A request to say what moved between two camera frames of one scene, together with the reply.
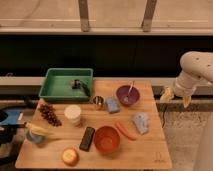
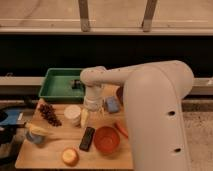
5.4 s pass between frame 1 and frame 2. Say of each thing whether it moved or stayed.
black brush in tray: stayed
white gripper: moved
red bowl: stayed
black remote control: stayed
